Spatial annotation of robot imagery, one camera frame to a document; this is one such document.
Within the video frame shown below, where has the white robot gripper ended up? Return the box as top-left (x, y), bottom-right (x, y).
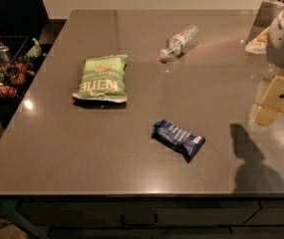
top-left (249, 8), bottom-right (284, 126)

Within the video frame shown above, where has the blue rxbar blueberry wrapper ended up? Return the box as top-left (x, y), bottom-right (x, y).
top-left (151, 119), bottom-right (205, 162)

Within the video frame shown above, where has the pale packet at table edge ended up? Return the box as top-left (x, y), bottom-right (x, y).
top-left (245, 28), bottom-right (269, 55)

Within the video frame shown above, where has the clear plastic water bottle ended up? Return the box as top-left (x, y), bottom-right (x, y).
top-left (159, 25), bottom-right (199, 61)

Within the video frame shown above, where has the green Kettle chips bag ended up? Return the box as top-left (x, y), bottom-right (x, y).
top-left (73, 55), bottom-right (128, 104)

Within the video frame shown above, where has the dark cabinet drawer with handle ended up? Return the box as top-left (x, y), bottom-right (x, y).
top-left (18, 199), bottom-right (259, 228)

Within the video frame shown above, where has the black wire basket of snacks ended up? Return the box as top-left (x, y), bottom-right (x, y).
top-left (0, 36), bottom-right (44, 102)

